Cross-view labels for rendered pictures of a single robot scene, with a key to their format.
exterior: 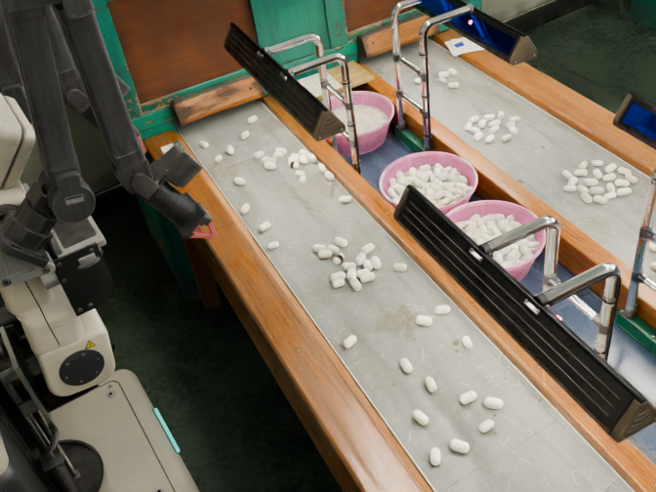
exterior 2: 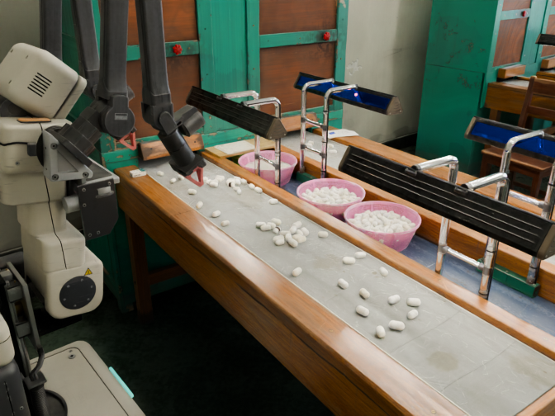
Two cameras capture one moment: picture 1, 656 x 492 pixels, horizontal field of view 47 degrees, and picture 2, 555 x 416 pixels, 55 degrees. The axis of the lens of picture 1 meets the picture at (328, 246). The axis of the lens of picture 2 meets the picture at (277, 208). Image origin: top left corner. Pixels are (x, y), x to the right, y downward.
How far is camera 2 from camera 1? 0.59 m
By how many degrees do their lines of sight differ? 20
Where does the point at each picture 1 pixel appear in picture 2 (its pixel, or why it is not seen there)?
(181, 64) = not seen: hidden behind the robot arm
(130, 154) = (163, 95)
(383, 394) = (329, 300)
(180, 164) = (191, 115)
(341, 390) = (299, 295)
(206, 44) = not seen: hidden behind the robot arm
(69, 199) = (117, 115)
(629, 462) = (521, 328)
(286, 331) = (248, 265)
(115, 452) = (78, 396)
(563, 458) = (472, 331)
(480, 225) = (372, 215)
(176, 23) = not seen: hidden behind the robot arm
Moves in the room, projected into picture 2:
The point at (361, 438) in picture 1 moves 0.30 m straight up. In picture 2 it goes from (322, 321) to (328, 212)
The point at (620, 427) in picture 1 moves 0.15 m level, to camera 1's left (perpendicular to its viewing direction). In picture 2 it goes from (544, 246) to (477, 255)
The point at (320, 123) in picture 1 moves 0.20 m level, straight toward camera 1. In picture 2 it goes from (272, 126) to (286, 144)
